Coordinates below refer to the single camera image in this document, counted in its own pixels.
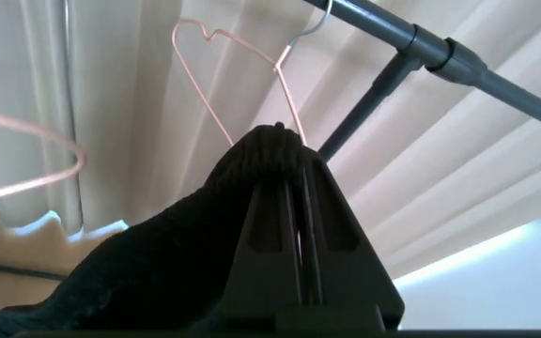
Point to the beige curtain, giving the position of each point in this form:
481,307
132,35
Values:
439,164

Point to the pink clothes hanger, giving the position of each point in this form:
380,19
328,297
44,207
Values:
278,66
17,125

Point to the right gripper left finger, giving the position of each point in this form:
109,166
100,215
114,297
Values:
256,281

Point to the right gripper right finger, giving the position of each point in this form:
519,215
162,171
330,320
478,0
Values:
355,281

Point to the black shorts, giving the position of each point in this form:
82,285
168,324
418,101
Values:
158,263

